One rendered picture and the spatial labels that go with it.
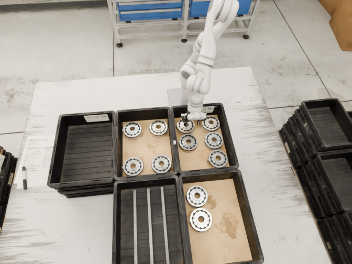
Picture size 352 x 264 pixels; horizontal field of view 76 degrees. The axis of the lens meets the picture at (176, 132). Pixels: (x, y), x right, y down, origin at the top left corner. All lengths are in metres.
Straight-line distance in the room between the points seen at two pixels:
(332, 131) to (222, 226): 1.27
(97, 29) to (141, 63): 0.88
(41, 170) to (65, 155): 0.22
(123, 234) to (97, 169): 0.35
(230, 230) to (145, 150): 0.58
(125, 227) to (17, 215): 0.61
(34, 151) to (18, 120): 1.20
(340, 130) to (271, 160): 0.80
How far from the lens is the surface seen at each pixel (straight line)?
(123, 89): 1.68
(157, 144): 1.26
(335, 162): 2.12
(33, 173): 1.54
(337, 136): 2.10
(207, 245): 1.14
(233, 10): 1.02
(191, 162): 1.22
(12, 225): 1.49
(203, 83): 1.00
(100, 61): 3.00
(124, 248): 1.14
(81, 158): 1.31
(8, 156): 2.24
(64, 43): 3.39
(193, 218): 1.12
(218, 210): 1.17
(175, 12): 2.94
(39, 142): 1.62
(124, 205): 1.17
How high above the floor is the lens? 1.95
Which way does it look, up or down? 60 degrees down
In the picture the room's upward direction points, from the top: 3 degrees clockwise
